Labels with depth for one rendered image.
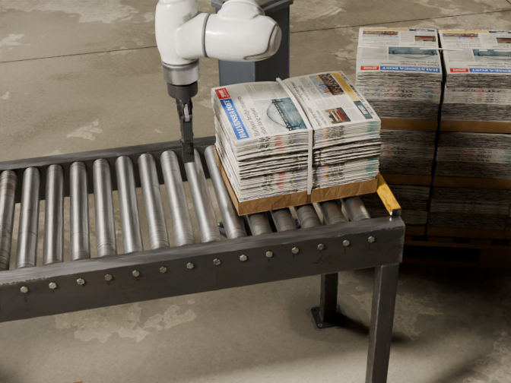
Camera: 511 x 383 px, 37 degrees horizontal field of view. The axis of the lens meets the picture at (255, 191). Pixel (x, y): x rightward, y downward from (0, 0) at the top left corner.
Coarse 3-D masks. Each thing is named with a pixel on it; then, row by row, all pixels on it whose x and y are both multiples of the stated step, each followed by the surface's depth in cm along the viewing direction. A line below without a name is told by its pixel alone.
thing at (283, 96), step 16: (288, 80) 209; (288, 96) 202; (288, 112) 195; (304, 112) 194; (304, 128) 188; (320, 128) 188; (304, 144) 190; (320, 144) 190; (304, 160) 193; (320, 160) 193; (304, 176) 196
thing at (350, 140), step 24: (336, 72) 212; (312, 96) 201; (336, 96) 201; (360, 96) 200; (336, 120) 191; (360, 120) 190; (336, 144) 192; (360, 144) 194; (336, 168) 196; (360, 168) 198
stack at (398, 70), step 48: (384, 48) 272; (432, 48) 271; (480, 48) 271; (384, 96) 263; (432, 96) 260; (480, 96) 260; (384, 144) 274; (432, 144) 272; (480, 144) 269; (432, 192) 285; (480, 192) 280; (432, 240) 295; (480, 240) 292
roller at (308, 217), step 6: (306, 204) 201; (312, 204) 202; (300, 210) 200; (306, 210) 199; (312, 210) 199; (300, 216) 199; (306, 216) 197; (312, 216) 197; (318, 216) 199; (300, 222) 199; (306, 222) 196; (312, 222) 195; (318, 222) 195
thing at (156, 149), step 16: (144, 144) 228; (160, 144) 227; (176, 144) 227; (208, 144) 227; (16, 160) 222; (32, 160) 222; (48, 160) 222; (64, 160) 221; (80, 160) 221; (112, 160) 223; (112, 176) 226; (160, 176) 230; (208, 176) 233
